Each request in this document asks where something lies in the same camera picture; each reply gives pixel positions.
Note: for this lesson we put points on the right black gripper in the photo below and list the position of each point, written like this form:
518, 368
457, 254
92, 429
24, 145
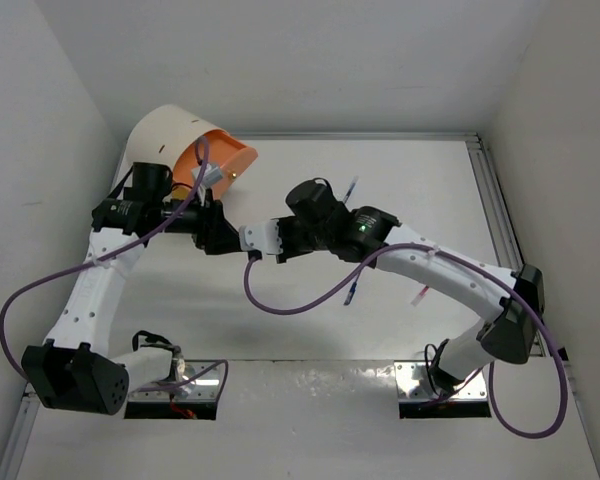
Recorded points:
287, 252

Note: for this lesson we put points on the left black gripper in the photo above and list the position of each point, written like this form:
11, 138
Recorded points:
212, 232

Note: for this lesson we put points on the blue pen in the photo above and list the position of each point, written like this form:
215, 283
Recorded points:
350, 189
350, 294

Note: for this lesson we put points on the cream drawer cabinet shell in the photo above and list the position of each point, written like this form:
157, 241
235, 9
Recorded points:
164, 134

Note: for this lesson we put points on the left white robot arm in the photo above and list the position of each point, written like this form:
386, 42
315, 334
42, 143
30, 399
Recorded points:
72, 370

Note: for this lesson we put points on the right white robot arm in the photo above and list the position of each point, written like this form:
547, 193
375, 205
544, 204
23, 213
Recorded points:
504, 331

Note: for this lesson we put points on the red pen right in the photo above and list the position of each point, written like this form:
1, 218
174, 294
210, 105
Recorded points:
419, 297

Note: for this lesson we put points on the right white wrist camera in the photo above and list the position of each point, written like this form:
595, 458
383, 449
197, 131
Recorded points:
263, 237

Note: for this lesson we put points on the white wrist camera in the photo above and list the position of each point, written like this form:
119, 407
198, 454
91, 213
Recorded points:
263, 237
212, 175

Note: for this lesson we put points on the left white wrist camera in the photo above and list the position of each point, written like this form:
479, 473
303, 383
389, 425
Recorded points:
212, 175

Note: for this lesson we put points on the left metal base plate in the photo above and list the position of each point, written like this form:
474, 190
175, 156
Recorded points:
194, 394

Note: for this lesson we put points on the metal base plate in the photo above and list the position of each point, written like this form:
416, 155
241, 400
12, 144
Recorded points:
194, 394
417, 399

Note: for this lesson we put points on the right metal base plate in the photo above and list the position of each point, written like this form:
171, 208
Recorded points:
417, 399

